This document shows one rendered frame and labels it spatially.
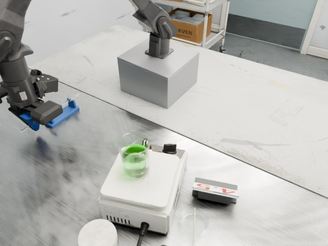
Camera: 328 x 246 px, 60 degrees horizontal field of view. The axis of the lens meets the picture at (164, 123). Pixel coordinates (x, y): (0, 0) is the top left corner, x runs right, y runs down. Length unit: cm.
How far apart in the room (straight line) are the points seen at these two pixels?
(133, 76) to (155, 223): 45
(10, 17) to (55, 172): 33
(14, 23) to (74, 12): 168
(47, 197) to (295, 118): 65
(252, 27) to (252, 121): 278
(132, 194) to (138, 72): 41
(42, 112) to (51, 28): 156
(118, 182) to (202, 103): 41
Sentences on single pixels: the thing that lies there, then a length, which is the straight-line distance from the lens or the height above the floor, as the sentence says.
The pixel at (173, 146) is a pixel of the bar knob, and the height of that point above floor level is 96.
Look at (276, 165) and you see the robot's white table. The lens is 70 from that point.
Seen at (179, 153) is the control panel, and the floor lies 95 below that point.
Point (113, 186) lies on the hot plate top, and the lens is 51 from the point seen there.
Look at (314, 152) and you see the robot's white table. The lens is 77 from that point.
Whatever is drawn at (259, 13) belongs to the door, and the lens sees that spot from 348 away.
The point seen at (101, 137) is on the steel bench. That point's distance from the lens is 74.
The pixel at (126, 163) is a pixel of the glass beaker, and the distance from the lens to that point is 49.
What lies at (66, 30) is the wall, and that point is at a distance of 227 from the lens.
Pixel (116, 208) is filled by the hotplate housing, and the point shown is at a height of 96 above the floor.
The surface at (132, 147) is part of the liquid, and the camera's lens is 51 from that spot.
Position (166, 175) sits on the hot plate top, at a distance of 52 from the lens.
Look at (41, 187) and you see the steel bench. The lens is 67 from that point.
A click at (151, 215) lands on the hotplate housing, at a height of 96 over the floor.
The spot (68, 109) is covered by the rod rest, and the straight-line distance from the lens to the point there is 84.
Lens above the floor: 139
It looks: 40 degrees down
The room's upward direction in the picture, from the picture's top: straight up
